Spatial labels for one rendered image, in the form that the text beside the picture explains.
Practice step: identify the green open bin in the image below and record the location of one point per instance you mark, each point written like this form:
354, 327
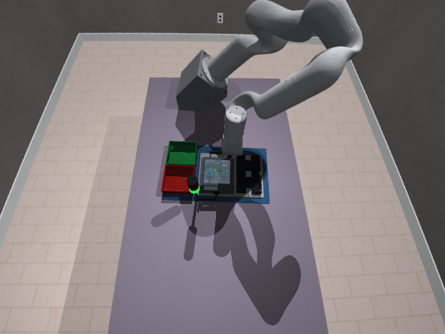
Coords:
182, 153

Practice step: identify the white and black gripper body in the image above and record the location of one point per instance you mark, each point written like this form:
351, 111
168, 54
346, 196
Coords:
223, 142

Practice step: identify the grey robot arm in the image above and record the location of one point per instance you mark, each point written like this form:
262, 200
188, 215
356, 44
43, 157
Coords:
331, 20

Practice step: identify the red bin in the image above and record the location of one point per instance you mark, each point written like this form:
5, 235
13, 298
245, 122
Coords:
175, 179

